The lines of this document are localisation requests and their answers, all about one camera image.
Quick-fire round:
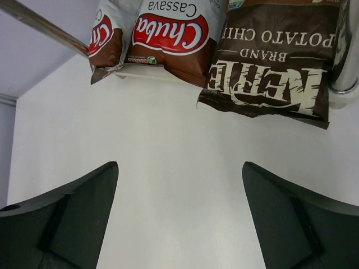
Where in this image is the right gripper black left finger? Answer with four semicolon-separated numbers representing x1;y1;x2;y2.
1;161;119;268

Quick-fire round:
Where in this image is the brown Chuba chips bag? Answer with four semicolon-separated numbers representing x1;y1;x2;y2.
88;0;142;85
125;0;228;87

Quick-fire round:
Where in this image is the white two-tier shelf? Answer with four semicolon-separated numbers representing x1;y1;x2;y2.
0;0;359;110

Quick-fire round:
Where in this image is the brown Kettle sea salt bag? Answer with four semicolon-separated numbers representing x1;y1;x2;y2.
198;1;340;129

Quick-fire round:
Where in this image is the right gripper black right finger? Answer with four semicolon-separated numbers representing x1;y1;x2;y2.
242;162;358;268

